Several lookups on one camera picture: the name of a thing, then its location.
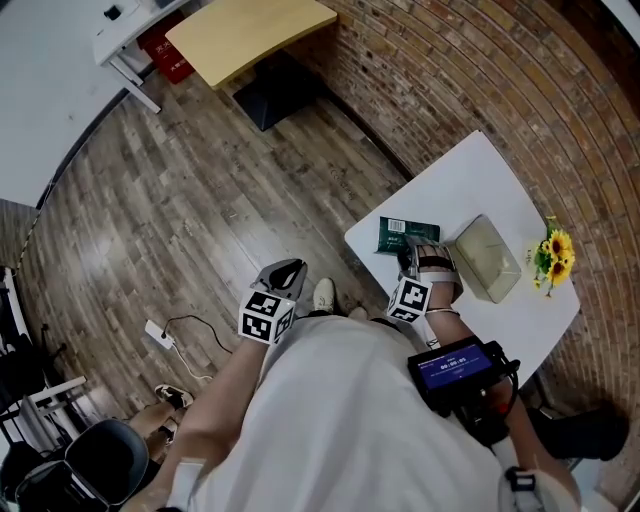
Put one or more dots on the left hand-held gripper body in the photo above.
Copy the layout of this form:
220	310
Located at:
262	317

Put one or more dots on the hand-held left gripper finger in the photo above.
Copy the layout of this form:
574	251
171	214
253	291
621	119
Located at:
265	275
300	287

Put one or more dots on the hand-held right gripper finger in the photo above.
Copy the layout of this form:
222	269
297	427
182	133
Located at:
432	255
406	262

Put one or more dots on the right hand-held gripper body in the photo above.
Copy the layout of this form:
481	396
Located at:
410	300

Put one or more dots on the green packet box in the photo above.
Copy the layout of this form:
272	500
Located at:
400	232

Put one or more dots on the clear plastic container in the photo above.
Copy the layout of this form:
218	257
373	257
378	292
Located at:
487	260

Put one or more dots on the person's left forearm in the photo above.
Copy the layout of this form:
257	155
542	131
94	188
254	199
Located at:
225	390

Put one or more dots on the person's right forearm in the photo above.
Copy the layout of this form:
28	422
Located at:
452	330

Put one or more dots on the red box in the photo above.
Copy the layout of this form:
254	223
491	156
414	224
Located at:
170	55

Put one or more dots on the person's left white shoe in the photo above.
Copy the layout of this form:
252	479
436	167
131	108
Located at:
324	295

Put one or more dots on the person's white shoe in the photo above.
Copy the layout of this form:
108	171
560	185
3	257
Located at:
357	313
324	295

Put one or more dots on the person's right white shoe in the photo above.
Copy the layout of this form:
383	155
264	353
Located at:
357	313

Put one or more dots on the black wrist-mounted display device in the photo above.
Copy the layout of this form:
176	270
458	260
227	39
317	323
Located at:
452	370

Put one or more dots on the white table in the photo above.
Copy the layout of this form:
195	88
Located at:
470	175

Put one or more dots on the white power strip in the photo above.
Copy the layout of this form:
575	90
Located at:
159	334

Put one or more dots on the yellow sunflower bouquet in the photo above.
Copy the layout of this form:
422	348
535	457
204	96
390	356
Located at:
557	255

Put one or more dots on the person's white shirt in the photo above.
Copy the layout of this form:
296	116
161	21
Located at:
350	425

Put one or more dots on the black office chair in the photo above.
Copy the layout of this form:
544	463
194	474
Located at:
105	460

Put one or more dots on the wooden table with black base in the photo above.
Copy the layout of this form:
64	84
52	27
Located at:
240	35

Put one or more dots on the black metal stand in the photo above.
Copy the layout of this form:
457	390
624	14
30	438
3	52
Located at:
15	350

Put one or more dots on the white desk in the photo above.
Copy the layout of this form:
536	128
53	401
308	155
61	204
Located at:
120	40

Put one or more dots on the small black device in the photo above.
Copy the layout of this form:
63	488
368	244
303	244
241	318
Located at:
113	12

